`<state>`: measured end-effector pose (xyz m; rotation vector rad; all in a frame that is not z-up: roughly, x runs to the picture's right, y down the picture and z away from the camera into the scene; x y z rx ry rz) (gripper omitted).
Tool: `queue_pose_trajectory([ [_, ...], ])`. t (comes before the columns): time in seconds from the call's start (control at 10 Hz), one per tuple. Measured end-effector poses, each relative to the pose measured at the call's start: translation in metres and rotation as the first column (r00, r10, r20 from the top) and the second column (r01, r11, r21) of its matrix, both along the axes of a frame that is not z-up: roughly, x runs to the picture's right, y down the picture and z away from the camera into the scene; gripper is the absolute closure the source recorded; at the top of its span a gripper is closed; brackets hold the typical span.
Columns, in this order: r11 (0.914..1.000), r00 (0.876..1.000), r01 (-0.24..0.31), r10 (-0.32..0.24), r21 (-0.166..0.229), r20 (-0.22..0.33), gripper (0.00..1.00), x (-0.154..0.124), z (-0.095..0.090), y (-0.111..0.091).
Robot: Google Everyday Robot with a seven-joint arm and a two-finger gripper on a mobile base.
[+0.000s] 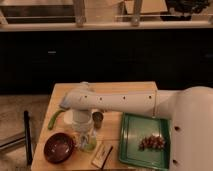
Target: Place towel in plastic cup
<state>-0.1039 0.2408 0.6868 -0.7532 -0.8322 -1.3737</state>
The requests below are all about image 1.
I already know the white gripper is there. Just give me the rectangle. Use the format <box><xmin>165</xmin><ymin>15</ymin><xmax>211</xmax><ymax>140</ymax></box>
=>
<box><xmin>71</xmin><ymin>110</ymin><xmax>93</xmax><ymax>146</ymax></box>

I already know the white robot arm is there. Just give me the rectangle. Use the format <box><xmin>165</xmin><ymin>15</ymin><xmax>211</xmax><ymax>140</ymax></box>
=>
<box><xmin>60</xmin><ymin>82</ymin><xmax>213</xmax><ymax>171</ymax></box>

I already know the small metal cup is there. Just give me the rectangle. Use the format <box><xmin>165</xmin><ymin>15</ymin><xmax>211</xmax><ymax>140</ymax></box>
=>
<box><xmin>92</xmin><ymin>112</ymin><xmax>103</xmax><ymax>129</ymax></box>

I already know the green plastic cup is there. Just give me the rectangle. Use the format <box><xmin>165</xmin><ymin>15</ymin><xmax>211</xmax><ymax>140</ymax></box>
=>
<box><xmin>79</xmin><ymin>131</ymin><xmax>97</xmax><ymax>152</ymax></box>

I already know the green chili pepper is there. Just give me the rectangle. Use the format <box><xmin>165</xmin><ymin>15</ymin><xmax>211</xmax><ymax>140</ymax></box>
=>
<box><xmin>48</xmin><ymin>109</ymin><xmax>65</xmax><ymax>130</ymax></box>

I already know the small beige box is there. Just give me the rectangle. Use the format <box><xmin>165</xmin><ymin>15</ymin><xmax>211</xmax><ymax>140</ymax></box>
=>
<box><xmin>91</xmin><ymin>143</ymin><xmax>113</xmax><ymax>169</ymax></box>

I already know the dark red bowl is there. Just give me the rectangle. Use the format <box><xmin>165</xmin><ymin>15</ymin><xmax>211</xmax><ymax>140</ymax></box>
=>
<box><xmin>43</xmin><ymin>133</ymin><xmax>74</xmax><ymax>164</ymax></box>

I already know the green tray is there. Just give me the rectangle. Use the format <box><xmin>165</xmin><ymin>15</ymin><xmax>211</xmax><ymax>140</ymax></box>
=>
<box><xmin>118</xmin><ymin>113</ymin><xmax>170</xmax><ymax>171</ymax></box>

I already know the black table leg bar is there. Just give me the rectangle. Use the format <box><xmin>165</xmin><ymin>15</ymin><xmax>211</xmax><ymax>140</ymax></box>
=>
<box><xmin>24</xmin><ymin>111</ymin><xmax>33</xmax><ymax>165</ymax></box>

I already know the red grape bunch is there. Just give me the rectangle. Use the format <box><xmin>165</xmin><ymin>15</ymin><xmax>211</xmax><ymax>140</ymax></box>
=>
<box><xmin>139</xmin><ymin>135</ymin><xmax>166</xmax><ymax>150</ymax></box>

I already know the white shelf rail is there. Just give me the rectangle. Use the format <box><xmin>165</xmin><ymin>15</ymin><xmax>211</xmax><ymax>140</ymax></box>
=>
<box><xmin>0</xmin><ymin>20</ymin><xmax>213</xmax><ymax>32</ymax></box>

